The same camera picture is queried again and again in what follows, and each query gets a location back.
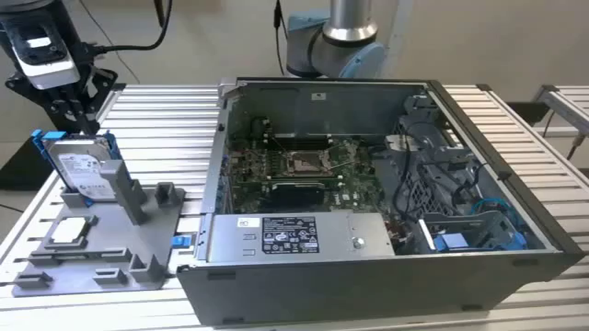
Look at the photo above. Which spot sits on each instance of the silver power supply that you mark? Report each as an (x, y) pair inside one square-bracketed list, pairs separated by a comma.
[(230, 241)]

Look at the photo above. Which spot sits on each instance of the thin metal locking lever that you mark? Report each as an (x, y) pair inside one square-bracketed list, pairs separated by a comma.
[(280, 143)]

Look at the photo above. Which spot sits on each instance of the open black PC case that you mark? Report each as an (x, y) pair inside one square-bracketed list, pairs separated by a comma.
[(323, 296)]

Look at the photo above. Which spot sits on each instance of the blue plastic bay clip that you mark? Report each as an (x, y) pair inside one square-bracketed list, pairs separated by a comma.
[(451, 241)]

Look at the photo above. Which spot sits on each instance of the hard disk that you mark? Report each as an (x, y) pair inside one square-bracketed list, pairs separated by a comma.
[(81, 165)]

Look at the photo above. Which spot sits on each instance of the green motherboard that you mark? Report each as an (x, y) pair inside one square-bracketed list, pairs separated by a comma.
[(359, 186)]

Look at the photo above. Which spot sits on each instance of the black chair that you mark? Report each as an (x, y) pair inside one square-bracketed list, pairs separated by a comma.
[(527, 112)]

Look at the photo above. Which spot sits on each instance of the green RAM stick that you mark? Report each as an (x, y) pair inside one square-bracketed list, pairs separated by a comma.
[(85, 256)]

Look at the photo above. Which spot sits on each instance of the grey parts rack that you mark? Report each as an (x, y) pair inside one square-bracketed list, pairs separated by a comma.
[(116, 248)]

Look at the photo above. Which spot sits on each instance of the grey metal disk bay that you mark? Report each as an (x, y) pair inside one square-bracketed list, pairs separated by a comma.
[(460, 220)]

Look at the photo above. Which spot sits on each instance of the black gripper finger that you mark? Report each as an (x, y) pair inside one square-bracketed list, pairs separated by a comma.
[(102, 81), (55, 103)]

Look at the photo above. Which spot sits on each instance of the CPU socket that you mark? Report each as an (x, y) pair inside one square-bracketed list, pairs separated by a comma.
[(307, 165)]

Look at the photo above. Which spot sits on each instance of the metal slat side table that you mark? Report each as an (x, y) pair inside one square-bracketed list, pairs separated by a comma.
[(571, 100)]

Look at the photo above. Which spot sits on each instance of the blue case latch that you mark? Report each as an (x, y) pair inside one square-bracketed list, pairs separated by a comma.
[(181, 241)]

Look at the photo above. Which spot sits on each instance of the black graphics card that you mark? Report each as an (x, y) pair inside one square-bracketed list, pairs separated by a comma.
[(297, 196)]

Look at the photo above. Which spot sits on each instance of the black RAM slot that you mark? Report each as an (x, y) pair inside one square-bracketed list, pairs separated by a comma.
[(301, 139)]

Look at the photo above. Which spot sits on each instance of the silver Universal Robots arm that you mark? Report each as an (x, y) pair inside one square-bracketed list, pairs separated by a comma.
[(341, 20)]

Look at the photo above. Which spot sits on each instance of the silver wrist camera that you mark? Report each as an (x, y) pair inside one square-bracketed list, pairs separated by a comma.
[(46, 69)]

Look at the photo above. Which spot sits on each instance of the silver CPU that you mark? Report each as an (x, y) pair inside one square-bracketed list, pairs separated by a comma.
[(69, 230)]

